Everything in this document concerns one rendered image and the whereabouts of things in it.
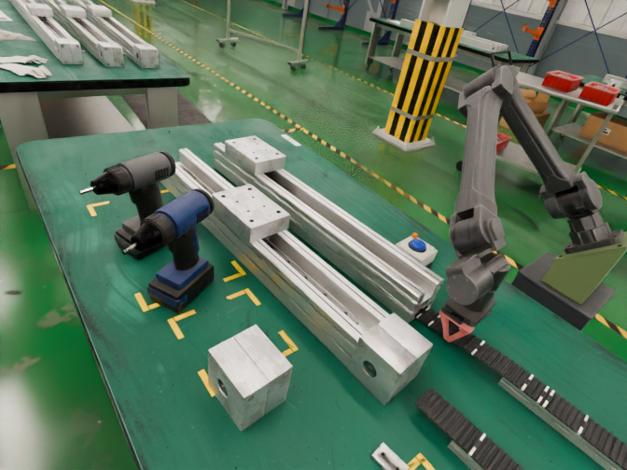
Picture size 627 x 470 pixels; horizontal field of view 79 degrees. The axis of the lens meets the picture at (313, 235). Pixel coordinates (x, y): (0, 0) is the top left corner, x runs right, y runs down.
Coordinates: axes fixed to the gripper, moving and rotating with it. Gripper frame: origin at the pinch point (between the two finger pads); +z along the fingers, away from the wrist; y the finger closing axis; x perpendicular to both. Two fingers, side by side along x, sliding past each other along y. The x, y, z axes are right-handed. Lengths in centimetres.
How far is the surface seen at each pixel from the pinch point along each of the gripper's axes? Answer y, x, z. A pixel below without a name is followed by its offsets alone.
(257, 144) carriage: -3, -75, -11
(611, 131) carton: -478, -48, 42
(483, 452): 19.6, 15.8, -0.9
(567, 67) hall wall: -769, -192, 20
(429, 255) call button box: -13.5, -16.2, -3.7
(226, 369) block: 45.2, -16.5, -7.1
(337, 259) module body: 4.4, -30.5, -0.1
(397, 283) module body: 4.7, -13.7, -5.6
